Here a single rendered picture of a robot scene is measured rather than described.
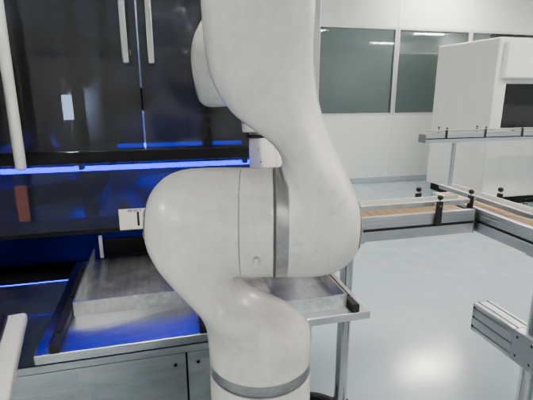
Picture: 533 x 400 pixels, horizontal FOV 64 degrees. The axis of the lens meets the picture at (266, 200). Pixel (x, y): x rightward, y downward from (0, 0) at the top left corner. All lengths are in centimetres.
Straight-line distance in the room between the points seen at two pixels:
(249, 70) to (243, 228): 15
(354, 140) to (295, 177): 608
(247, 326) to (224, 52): 27
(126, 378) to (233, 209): 110
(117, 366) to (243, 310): 100
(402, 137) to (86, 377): 601
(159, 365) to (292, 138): 115
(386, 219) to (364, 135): 501
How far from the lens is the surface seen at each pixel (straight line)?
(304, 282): 113
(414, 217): 163
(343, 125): 638
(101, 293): 115
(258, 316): 48
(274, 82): 37
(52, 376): 147
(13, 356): 113
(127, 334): 96
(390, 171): 685
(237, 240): 41
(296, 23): 37
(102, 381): 147
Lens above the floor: 136
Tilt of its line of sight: 14 degrees down
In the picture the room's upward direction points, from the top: straight up
